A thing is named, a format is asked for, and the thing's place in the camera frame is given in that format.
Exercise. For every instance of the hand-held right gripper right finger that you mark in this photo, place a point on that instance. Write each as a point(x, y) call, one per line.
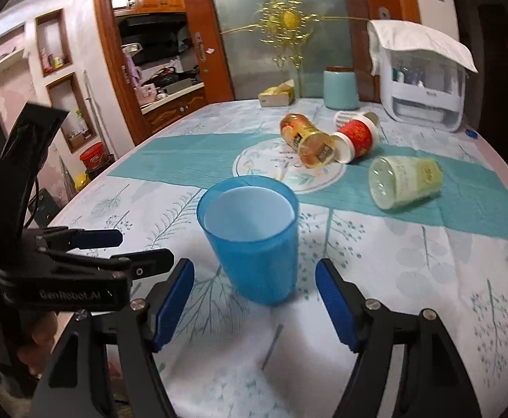
point(336, 309)

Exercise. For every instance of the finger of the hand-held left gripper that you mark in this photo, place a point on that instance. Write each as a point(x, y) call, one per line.
point(99, 238)
point(149, 263)

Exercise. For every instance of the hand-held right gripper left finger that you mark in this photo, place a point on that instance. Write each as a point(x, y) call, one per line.
point(173, 309)

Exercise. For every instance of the blue plastic cup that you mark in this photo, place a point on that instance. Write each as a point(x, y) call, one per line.
point(254, 261)

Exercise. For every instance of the pale green yellow cup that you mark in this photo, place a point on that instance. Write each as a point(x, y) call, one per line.
point(406, 180)

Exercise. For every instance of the orange yellow printed cup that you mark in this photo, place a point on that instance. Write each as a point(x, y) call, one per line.
point(306, 139)

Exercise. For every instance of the red printed cup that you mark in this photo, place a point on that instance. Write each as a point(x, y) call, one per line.
point(358, 137)

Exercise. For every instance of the white cup with red print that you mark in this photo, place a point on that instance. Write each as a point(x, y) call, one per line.
point(345, 116)

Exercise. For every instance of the person's left hand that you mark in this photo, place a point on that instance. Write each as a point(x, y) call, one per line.
point(40, 339)

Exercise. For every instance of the black box on floor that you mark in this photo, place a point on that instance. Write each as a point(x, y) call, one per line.
point(44, 207)

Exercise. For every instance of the leaf printed tablecloth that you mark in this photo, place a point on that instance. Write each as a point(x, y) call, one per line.
point(410, 278)

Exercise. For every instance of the red bucket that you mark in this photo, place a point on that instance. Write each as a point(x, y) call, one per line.
point(92, 156)

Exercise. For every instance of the wooden kitchen counter cabinet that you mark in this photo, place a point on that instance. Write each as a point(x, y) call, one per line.
point(171, 106)

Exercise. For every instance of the yellow tissue box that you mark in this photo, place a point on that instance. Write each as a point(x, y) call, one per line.
point(275, 96)

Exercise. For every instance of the teal canister with brown lid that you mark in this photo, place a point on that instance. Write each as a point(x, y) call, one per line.
point(340, 89)

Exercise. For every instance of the frosted glass door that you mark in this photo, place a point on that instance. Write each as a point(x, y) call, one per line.
point(245, 65)

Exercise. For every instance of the small blue cap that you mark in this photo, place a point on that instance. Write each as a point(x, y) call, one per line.
point(471, 133)

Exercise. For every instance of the white plastic storage box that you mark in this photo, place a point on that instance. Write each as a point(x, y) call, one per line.
point(424, 96)

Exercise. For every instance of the white cloth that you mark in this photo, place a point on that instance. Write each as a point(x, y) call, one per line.
point(419, 41)

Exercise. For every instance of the gold ornament on glass door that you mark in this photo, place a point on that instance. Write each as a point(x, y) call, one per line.
point(288, 19)

